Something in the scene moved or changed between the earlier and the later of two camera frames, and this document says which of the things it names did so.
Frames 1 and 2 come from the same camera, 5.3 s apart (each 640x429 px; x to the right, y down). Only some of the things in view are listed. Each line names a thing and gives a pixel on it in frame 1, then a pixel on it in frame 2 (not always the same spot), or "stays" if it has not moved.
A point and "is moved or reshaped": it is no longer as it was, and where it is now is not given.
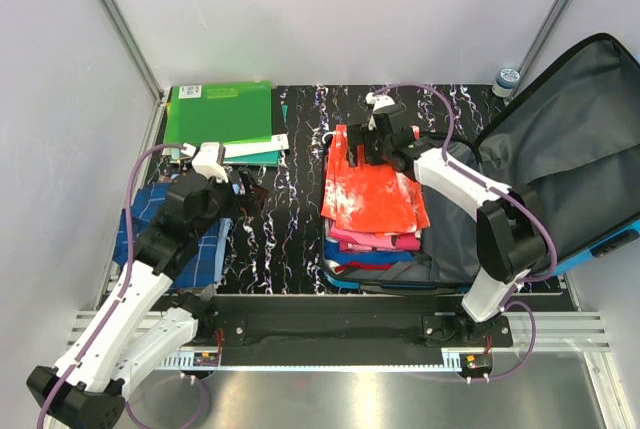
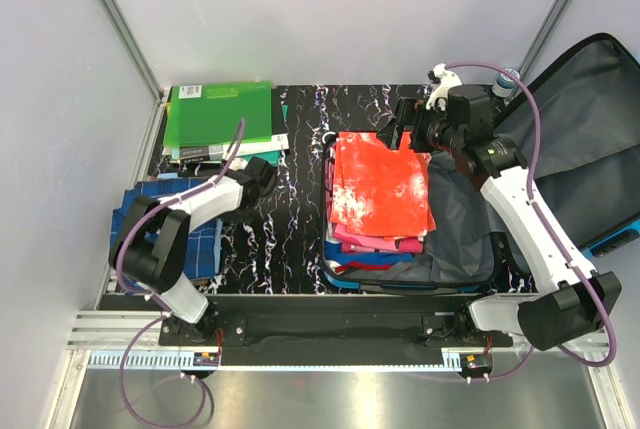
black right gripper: x=361 y=135 → x=409 y=112
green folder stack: x=229 y=114 stays
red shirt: x=362 y=266 stays
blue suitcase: x=566 y=146 stays
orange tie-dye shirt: x=368 y=198 is moved or reshaped
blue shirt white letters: x=333 y=253 stays
